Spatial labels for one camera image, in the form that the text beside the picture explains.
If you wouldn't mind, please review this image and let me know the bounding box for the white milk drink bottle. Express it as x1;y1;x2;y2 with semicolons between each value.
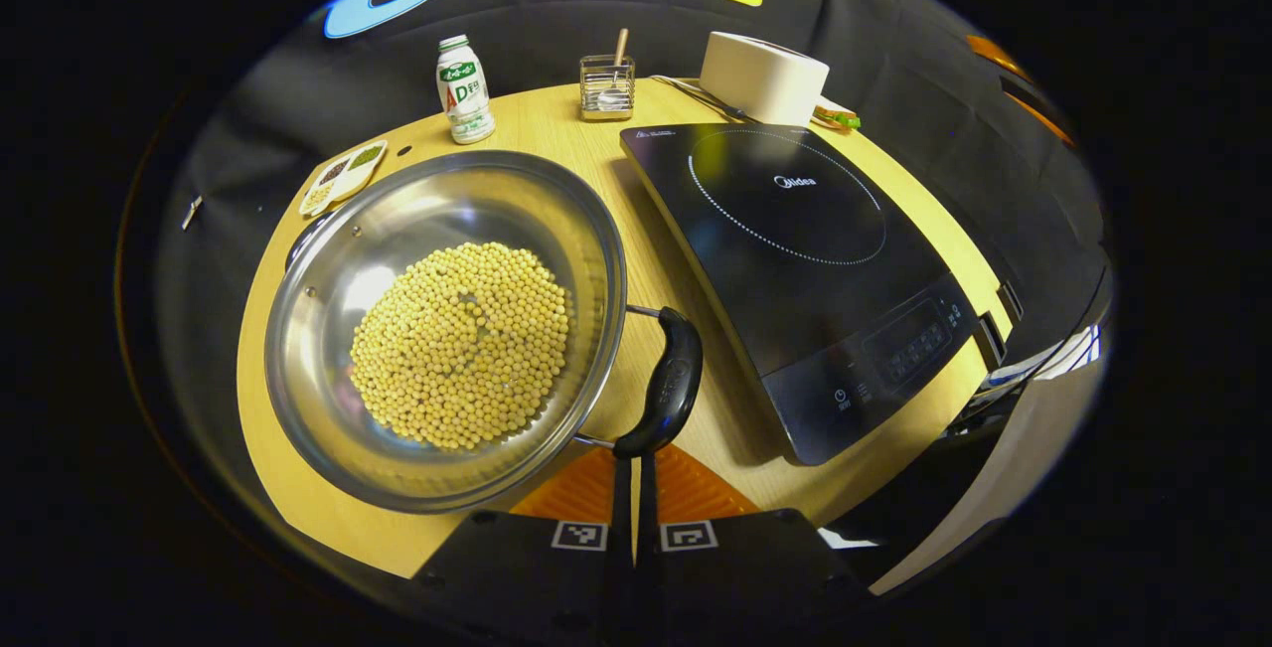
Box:
436;35;497;145

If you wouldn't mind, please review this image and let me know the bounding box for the pile of soybeans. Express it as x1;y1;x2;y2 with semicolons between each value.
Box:
348;242;571;453

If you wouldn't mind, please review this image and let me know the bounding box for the metal wire utensil holder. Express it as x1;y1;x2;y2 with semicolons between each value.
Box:
579;54;637;122

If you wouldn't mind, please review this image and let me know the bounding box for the black induction cooktop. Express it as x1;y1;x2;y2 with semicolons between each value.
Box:
619;122;995;467

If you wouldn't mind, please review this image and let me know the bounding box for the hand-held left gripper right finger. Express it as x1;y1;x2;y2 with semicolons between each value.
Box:
636;443;871;630

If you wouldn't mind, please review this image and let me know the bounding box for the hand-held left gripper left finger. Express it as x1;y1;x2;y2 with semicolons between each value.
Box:
412;443;637;630

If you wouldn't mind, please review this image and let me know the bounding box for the black backdrop cloth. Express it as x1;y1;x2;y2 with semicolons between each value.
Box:
124;0;1112;568

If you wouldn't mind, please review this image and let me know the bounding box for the stainless steel pot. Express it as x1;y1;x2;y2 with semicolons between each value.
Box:
263;150;705;515

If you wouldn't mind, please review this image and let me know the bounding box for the white divided bean dish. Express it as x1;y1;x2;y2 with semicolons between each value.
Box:
298;139;389;219

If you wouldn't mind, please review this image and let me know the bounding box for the white toaster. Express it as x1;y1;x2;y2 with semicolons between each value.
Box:
699;31;831;127

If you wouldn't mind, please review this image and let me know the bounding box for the black toaster cable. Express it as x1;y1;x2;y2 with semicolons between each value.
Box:
651;76;751;121

